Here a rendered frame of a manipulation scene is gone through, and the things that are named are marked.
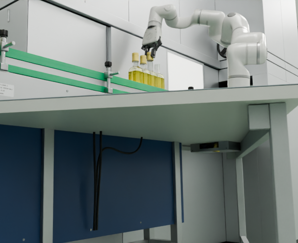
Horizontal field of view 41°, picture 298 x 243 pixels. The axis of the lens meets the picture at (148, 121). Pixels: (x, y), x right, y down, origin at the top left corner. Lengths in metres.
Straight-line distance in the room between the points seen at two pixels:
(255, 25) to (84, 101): 2.10
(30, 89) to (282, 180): 0.83
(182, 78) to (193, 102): 1.57
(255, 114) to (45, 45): 1.10
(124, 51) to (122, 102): 1.16
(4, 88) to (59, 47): 0.63
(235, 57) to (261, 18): 1.22
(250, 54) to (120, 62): 0.69
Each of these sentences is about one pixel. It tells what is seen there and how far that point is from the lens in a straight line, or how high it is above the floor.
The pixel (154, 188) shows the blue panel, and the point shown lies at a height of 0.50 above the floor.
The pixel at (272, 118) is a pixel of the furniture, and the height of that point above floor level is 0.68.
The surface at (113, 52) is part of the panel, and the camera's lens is 2.06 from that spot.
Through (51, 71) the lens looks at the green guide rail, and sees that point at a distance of 1.44.
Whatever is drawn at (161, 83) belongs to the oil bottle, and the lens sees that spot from 2.07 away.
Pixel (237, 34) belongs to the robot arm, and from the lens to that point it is 1.89.
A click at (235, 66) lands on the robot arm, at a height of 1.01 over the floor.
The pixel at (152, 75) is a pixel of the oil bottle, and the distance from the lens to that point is 2.03.
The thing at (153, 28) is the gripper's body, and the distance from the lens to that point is 2.14.
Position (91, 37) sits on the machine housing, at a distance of 2.01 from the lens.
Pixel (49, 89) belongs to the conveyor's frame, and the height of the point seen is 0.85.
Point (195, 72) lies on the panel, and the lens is 2.66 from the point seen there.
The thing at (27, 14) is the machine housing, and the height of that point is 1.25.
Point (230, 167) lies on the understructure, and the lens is 2.86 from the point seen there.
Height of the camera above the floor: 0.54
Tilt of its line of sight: 8 degrees up
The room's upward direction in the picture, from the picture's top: 1 degrees counter-clockwise
